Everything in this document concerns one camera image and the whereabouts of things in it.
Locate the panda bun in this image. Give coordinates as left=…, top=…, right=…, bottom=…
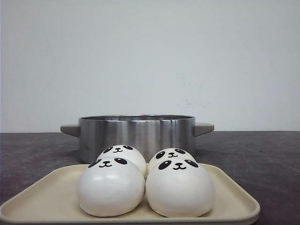
left=77, top=157, right=145, bottom=217
left=147, top=148, right=195, bottom=174
left=146, top=158, right=215, bottom=217
left=97, top=144, right=147, bottom=177

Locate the stainless steel steamer pot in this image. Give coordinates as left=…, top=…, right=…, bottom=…
left=60, top=115, right=214, bottom=163

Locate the cream rectangular plastic tray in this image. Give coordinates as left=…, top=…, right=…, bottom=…
left=0, top=164, right=260, bottom=225

